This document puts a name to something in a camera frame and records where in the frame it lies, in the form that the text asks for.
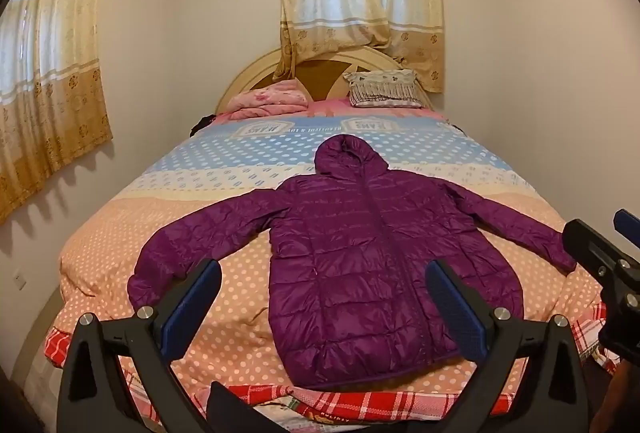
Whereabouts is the bed with polka-dot cover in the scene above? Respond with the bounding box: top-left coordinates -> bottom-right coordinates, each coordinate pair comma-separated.
52,99 -> 608,406

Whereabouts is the purple quilted hooded jacket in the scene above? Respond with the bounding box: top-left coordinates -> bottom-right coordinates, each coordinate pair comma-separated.
127,134 -> 577,390

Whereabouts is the pink folded blanket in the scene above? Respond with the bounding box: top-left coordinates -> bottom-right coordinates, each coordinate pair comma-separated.
226,79 -> 310,121

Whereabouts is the person's right forearm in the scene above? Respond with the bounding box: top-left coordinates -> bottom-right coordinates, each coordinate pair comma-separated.
611,358 -> 640,433

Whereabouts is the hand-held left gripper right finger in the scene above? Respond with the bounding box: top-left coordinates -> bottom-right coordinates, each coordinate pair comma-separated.
424,259 -> 593,433

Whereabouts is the grey patterned pillow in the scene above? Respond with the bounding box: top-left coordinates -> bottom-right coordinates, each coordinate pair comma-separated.
342,69 -> 426,108

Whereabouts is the cream wooden headboard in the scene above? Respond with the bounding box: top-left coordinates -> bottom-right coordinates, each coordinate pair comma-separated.
215,45 -> 433,114

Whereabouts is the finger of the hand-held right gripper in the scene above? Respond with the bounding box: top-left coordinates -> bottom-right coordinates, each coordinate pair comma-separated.
563,219 -> 626,276
613,209 -> 640,241

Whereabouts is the dark cloth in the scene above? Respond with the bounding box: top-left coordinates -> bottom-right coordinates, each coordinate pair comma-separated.
189,113 -> 217,137

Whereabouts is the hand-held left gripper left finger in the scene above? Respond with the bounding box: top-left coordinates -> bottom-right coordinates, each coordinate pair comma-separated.
56,258 -> 223,433

